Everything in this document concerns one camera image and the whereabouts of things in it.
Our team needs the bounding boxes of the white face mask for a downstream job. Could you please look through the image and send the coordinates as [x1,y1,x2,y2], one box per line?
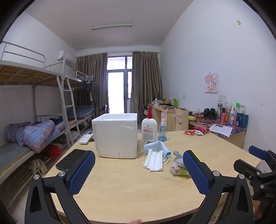
[143,149,164,172]

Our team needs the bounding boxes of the metal bunk bed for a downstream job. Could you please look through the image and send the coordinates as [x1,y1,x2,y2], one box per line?
[65,70,96,138]
[0,42,71,179]

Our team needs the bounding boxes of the plain wooden desk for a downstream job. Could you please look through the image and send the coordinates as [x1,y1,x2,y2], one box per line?
[149,104,193,132]

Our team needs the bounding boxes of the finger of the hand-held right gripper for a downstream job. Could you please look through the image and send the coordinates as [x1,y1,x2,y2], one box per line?
[233,159,262,180]
[248,146,269,160]

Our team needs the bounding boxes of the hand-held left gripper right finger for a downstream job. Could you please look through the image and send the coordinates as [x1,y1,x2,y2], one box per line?
[183,150,255,224]

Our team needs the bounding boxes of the red cloth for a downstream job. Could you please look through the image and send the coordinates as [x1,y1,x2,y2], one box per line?
[42,144,61,159]

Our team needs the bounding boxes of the grey sock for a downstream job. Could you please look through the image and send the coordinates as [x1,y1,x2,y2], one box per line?
[174,150,186,167]

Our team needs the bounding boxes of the white lotion pump bottle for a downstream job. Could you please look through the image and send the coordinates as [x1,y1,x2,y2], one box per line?
[141,106,157,146]

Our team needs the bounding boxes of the clear blue spray bottle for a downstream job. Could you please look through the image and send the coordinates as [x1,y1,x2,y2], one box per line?
[157,118,167,142]

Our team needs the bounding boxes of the cartoon wall poster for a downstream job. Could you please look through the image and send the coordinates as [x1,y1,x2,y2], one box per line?
[204,73,217,93]

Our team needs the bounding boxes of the row of toiletry bottles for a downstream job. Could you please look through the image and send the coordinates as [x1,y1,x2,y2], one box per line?
[216,103,249,129]

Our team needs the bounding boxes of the desk with patterned cover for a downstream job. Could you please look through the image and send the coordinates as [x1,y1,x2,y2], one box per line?
[188,115,247,149]

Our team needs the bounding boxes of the black headphones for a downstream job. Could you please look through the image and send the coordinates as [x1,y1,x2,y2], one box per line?
[203,108,216,119]

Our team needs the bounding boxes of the blue orange checked quilt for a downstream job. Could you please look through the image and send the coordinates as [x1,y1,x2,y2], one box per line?
[5,119,65,153]

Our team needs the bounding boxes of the folded blue quilt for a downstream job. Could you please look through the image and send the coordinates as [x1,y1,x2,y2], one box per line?
[66,105,95,119]

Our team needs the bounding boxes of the brown curtain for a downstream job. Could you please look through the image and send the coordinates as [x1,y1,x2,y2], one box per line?
[74,53,108,114]
[131,51,162,112]

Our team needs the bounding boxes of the white bed ladder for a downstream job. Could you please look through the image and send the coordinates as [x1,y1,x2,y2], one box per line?
[56,75,81,147]

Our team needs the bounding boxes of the beige cloth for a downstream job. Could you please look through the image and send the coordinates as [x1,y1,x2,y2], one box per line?
[29,159,48,174]

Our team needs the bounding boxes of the black smartphone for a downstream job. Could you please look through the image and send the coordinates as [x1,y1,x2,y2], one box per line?
[56,149,88,171]

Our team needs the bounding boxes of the white foam box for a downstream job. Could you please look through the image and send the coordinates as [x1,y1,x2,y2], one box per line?
[92,113,138,159]

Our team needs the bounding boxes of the white remote control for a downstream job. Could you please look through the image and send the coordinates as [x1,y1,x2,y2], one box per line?
[79,131,94,144]

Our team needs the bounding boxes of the hanging dark clothes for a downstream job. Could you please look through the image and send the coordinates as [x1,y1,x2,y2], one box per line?
[82,80,100,101]

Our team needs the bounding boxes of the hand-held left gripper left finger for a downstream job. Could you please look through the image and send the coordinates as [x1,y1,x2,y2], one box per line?
[24,150,96,224]

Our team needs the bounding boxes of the glass balcony door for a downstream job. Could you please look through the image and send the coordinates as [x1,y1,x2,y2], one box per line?
[107,56,133,113]

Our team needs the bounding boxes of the colourful plastic packet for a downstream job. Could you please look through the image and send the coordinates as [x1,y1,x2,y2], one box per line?
[171,161,191,176]

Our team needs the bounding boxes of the white air conditioner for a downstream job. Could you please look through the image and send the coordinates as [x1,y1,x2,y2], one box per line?
[57,50,74,65]

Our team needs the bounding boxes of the printed paper sheet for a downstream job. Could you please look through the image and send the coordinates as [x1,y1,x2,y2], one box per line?
[209,124,233,138]

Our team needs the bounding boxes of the blue face mask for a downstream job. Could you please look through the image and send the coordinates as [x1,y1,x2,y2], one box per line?
[136,141,172,166]

